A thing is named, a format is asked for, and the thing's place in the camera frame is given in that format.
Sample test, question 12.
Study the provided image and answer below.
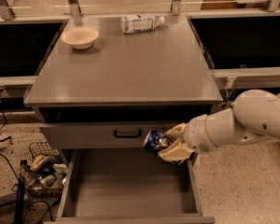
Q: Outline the black stand post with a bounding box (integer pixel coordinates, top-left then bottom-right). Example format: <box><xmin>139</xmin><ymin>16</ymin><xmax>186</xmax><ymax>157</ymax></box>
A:
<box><xmin>13</xmin><ymin>160</ymin><xmax>27</xmax><ymax>224</ymax></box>

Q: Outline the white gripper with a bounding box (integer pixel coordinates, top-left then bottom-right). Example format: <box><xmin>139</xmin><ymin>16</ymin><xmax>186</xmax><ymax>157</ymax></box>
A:
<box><xmin>158</xmin><ymin>115</ymin><xmax>215</xmax><ymax>162</ymax></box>

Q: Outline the wire basket with items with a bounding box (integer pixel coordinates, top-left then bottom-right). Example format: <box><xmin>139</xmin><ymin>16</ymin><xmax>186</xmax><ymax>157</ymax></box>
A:
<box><xmin>20</xmin><ymin>142</ymin><xmax>67</xmax><ymax>197</ymax></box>

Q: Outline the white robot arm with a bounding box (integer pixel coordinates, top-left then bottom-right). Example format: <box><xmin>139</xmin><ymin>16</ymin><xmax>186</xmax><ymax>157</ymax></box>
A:
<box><xmin>159</xmin><ymin>90</ymin><xmax>280</xmax><ymax>162</ymax></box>

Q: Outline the grey drawer cabinet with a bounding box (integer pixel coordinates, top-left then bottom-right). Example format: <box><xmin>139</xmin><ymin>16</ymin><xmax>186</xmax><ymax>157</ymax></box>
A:
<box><xmin>22</xmin><ymin>15</ymin><xmax>223</xmax><ymax>224</ymax></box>

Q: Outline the open grey middle drawer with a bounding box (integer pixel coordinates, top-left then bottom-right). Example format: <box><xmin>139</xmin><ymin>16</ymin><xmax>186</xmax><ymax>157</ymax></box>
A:
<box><xmin>46</xmin><ymin>148</ymin><xmax>215</xmax><ymax>224</ymax></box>

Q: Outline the white bowl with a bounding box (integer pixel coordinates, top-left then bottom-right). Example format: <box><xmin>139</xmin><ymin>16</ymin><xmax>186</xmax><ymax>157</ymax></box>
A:
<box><xmin>61</xmin><ymin>26</ymin><xmax>99</xmax><ymax>49</ymax></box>

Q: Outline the clear plastic water bottle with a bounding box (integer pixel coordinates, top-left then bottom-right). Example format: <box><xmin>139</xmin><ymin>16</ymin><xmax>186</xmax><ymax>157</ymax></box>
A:
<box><xmin>120</xmin><ymin>14</ymin><xmax>165</xmax><ymax>34</ymax></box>

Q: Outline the grey top drawer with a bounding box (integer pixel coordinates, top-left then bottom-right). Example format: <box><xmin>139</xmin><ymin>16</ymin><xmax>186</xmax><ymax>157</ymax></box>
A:
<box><xmin>40</xmin><ymin>121</ymin><xmax>175</xmax><ymax>149</ymax></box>

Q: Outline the black floor cable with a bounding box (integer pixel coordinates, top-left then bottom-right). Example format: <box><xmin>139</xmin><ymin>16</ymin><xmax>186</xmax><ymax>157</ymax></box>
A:
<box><xmin>0</xmin><ymin>87</ymin><xmax>13</xmax><ymax>147</ymax></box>

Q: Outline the metal railing frame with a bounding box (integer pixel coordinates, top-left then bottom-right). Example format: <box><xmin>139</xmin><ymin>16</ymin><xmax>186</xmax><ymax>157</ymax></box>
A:
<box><xmin>0</xmin><ymin>0</ymin><xmax>280</xmax><ymax>23</ymax></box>

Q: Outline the black drawer handle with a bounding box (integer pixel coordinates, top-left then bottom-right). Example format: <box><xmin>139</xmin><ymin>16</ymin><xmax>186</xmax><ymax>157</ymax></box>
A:
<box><xmin>113</xmin><ymin>129</ymin><xmax>142</xmax><ymax>138</ymax></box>

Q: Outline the blue pepsi can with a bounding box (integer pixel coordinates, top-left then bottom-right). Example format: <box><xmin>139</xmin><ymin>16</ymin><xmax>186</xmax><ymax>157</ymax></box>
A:
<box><xmin>143</xmin><ymin>130</ymin><xmax>173</xmax><ymax>155</ymax></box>

